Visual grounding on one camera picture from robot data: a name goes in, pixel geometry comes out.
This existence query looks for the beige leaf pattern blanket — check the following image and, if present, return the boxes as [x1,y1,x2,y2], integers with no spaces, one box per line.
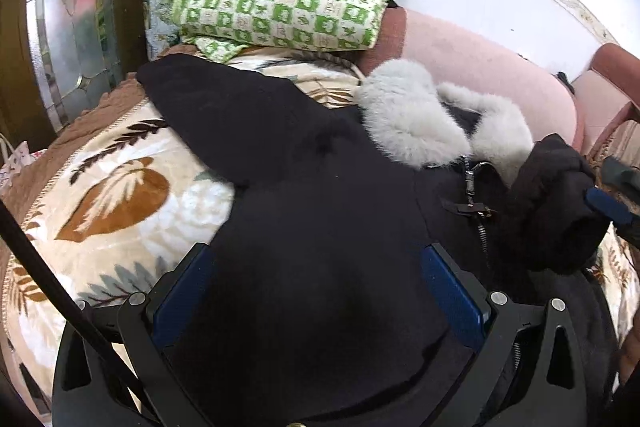
[1,60,639,426]

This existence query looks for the white paper bag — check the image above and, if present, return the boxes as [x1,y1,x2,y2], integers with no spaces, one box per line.
[0,134,46,196]

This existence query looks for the stained glass wooden door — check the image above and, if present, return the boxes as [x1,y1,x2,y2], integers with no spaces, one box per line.
[1,0,146,150]

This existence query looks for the pink maroon cushion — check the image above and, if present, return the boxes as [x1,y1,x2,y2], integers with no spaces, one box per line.
[573,43,639,159]

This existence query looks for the green white checkered folded quilt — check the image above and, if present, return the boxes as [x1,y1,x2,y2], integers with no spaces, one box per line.
[171,0,390,63]

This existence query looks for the black cable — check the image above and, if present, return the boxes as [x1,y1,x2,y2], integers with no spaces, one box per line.
[0,198,166,427]

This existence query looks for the pink bolster pillow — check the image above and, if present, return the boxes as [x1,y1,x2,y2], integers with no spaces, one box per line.
[355,8,585,150]

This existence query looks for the black coat with fur collar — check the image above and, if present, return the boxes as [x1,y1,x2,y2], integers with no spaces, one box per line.
[137,54,615,426]

